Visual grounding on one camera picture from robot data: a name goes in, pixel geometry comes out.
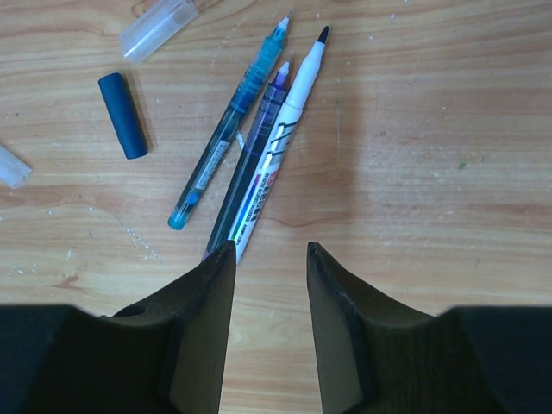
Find white blue marker pen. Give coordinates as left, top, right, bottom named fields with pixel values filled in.
left=228, top=27, right=329, bottom=262

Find clear plastic pen cap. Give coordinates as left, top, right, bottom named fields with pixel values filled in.
left=0, top=146, right=32, bottom=189

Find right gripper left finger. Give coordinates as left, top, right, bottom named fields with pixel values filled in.
left=1, top=241, right=236, bottom=413

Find dark blue pen cap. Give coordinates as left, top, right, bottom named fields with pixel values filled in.
left=98, top=72, right=147, bottom=160

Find purple marker pen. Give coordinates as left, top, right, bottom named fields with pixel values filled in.
left=202, top=59, right=292, bottom=260

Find clear cap near pens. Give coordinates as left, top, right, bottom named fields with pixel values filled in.
left=119, top=0, right=199, bottom=65

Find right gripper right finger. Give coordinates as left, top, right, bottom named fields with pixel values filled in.
left=306, top=241, right=551, bottom=413

